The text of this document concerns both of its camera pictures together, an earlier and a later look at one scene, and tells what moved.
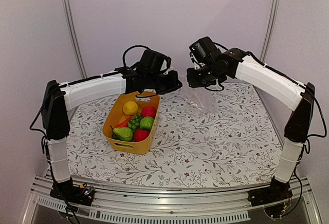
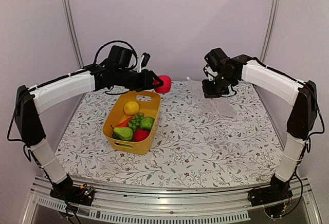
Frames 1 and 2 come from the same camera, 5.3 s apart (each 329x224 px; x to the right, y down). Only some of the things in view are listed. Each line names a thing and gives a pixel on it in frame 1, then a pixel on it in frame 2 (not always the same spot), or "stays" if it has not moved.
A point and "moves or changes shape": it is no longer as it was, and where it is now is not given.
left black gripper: x=176 y=84 to x=147 y=81
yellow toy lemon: x=130 y=108 stays
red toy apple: x=148 y=111 moves or changes shape
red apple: x=140 y=135 stays
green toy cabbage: x=146 y=123 stays
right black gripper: x=192 y=80 to x=208 y=93
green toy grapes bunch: x=134 y=122 stays
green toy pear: x=123 y=133 stays
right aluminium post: x=274 y=19 stays
